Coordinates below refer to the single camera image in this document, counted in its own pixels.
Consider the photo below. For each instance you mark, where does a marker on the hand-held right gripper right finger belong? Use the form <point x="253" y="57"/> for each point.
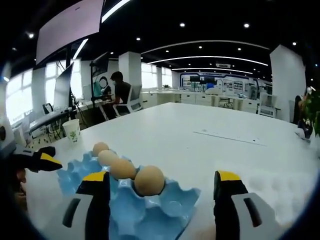
<point x="225" y="212"/>

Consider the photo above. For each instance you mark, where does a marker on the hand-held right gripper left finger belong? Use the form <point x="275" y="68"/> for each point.
<point x="100" y="212"/>

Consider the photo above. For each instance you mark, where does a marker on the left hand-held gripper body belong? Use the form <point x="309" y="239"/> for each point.
<point x="7" y="145"/>

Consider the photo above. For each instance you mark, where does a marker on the single brown egg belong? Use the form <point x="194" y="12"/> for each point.
<point x="149" y="180"/>
<point x="123" y="168"/>
<point x="107" y="157"/>
<point x="100" y="148"/>

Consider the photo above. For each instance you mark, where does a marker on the blue egg tray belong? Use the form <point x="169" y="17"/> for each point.
<point x="155" y="215"/>

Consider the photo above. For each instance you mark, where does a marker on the person's left hand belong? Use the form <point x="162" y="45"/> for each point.
<point x="21" y="181"/>

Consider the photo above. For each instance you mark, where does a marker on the dark office desk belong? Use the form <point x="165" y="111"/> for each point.
<point x="45" y="121"/>

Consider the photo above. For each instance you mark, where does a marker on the white paper cup green print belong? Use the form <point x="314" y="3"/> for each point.
<point x="72" y="132"/>

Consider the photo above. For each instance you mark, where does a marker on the white dimpled foam pad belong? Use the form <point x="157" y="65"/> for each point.
<point x="275" y="182"/>

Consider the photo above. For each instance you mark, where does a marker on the dark computer monitor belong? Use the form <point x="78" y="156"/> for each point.
<point x="62" y="87"/>

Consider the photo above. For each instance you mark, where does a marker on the white table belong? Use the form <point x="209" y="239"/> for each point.
<point x="175" y="140"/>

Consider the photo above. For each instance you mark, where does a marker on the white office chair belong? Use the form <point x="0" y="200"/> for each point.
<point x="130" y="100"/>
<point x="268" y="105"/>

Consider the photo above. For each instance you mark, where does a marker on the black monitor on stand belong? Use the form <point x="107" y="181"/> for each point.
<point x="101" y="63"/>

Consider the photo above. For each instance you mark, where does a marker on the small dark white object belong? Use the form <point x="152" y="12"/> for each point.
<point x="303" y="130"/>

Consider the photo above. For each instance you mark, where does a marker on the white background counter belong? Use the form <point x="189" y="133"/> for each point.
<point x="195" y="97"/>

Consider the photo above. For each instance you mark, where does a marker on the green potted plant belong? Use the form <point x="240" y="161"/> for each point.
<point x="313" y="110"/>

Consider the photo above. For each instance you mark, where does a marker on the large wall screen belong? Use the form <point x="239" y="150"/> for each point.
<point x="67" y="30"/>

